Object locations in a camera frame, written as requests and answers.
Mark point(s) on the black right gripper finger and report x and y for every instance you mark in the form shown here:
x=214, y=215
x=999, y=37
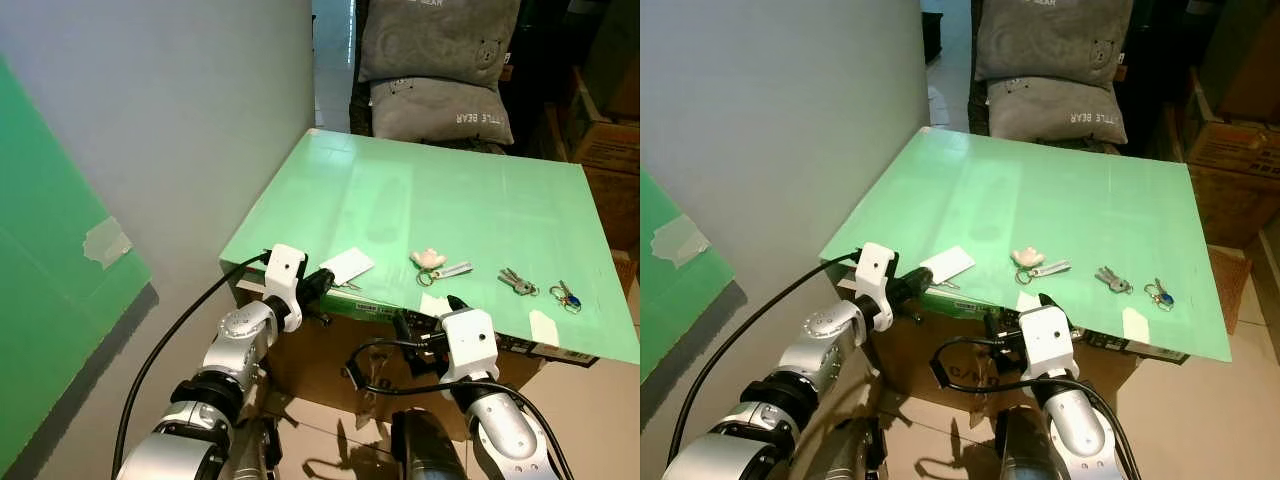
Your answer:
x=458, y=304
x=1046, y=302
x=995, y=325
x=405, y=325

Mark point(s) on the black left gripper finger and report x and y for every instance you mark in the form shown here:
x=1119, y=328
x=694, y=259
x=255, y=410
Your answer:
x=915, y=313
x=320, y=315
x=922, y=279
x=327, y=279

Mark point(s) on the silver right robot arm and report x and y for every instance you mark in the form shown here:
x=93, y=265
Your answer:
x=510, y=425
x=1085, y=425

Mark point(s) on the keys with pink plush charm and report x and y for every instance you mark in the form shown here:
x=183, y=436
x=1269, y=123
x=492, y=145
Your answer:
x=1028, y=257
x=430, y=258

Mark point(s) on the keys with blue fob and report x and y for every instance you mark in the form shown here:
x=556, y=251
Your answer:
x=566, y=296
x=1160, y=294

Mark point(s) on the white tape piece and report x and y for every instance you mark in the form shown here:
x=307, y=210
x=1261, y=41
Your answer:
x=1136, y=325
x=433, y=303
x=1028, y=301
x=544, y=328

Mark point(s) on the key with white card tag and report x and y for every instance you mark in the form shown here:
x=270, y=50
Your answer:
x=345, y=265
x=945, y=264

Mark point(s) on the silver key bunch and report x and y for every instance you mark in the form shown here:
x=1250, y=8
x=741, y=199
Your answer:
x=517, y=282
x=1112, y=280

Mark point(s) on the green table board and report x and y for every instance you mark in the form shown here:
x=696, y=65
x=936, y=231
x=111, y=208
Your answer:
x=1060, y=200
x=450, y=210

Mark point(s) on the dark robot leg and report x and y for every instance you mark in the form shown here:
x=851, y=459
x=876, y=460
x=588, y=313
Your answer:
x=1025, y=450
x=425, y=450

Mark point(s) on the brown woven basket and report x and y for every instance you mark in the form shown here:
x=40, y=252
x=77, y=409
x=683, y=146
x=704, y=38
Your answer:
x=1232, y=290
x=625, y=275

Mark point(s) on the grey pillow with white lettering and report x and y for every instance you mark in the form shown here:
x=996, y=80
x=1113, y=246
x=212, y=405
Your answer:
x=445, y=112
x=1060, y=110

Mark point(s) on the brown printed cardboard box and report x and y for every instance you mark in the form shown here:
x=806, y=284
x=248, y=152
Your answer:
x=610, y=170
x=1235, y=170

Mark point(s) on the crumpled clear tape piece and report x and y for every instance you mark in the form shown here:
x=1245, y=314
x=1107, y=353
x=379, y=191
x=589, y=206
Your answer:
x=107, y=242
x=677, y=240

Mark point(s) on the grey bear print pillow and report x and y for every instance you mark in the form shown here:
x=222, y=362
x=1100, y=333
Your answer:
x=1055, y=38
x=440, y=40

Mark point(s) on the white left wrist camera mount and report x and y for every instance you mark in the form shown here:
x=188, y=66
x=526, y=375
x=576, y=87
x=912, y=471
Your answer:
x=284, y=280
x=875, y=278

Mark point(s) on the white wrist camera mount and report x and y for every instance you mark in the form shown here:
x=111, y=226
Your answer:
x=1048, y=342
x=875, y=278
x=284, y=280
x=468, y=345

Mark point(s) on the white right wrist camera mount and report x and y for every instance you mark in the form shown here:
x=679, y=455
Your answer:
x=468, y=345
x=1048, y=342

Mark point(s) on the green wall board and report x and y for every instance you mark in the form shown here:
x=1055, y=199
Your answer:
x=50, y=280
x=680, y=290

